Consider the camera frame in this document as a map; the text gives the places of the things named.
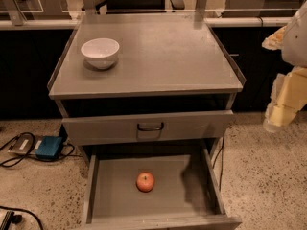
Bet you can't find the black cable beside cabinet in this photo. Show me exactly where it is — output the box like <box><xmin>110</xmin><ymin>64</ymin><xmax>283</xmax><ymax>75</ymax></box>
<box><xmin>211</xmin><ymin>135</ymin><xmax>226</xmax><ymax>192</ymax></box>

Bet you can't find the white ceramic bowl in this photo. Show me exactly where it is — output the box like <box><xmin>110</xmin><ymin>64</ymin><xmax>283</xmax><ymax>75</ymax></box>
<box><xmin>81</xmin><ymin>38</ymin><xmax>120</xmax><ymax>69</ymax></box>

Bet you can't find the open grey middle drawer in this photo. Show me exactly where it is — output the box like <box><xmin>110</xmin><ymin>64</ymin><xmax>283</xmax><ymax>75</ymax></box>
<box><xmin>81</xmin><ymin>145</ymin><xmax>241</xmax><ymax>230</ymax></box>

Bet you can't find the black drawer handle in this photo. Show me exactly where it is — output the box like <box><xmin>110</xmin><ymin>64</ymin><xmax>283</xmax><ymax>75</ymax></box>
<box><xmin>137</xmin><ymin>122</ymin><xmax>164</xmax><ymax>132</ymax></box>

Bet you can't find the blue electronic box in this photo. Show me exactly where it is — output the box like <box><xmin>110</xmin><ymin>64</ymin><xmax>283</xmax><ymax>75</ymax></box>
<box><xmin>35</xmin><ymin>136</ymin><xmax>62</xmax><ymax>160</ymax></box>

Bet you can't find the silver flat device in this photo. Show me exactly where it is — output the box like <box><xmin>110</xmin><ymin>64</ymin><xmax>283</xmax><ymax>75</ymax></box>
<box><xmin>8</xmin><ymin>135</ymin><xmax>42</xmax><ymax>155</ymax></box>

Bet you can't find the black floor cable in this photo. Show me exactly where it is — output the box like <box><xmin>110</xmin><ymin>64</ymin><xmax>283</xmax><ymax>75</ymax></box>
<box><xmin>0</xmin><ymin>131</ymin><xmax>83</xmax><ymax>169</ymax></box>

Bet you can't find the red apple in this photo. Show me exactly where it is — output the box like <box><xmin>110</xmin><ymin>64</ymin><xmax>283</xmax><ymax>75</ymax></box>
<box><xmin>136</xmin><ymin>172</ymin><xmax>155</xmax><ymax>193</ymax></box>

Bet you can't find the closed grey upper drawer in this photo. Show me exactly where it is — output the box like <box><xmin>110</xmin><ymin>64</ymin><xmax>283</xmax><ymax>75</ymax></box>
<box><xmin>62</xmin><ymin>110</ymin><xmax>234</xmax><ymax>146</ymax></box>

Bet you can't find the black cable at corner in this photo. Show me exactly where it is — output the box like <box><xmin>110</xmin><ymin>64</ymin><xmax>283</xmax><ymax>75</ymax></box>
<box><xmin>0</xmin><ymin>205</ymin><xmax>45</xmax><ymax>230</ymax></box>

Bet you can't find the grey drawer cabinet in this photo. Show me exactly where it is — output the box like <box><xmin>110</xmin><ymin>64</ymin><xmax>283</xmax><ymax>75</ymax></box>
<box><xmin>46</xmin><ymin>11</ymin><xmax>247</xmax><ymax>230</ymax></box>

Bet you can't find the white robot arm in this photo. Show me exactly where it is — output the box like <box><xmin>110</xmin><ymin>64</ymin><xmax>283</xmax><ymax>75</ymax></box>
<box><xmin>262</xmin><ymin>2</ymin><xmax>307</xmax><ymax>133</ymax></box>

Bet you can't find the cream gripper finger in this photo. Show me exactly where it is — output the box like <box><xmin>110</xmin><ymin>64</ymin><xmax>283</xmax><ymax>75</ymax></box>
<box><xmin>263</xmin><ymin>67</ymin><xmax>307</xmax><ymax>133</ymax></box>
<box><xmin>262</xmin><ymin>27</ymin><xmax>286</xmax><ymax>51</ymax></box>

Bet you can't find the black power adapter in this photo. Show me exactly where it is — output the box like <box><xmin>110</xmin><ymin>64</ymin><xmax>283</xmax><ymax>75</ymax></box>
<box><xmin>0</xmin><ymin>211</ymin><xmax>22</xmax><ymax>230</ymax></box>

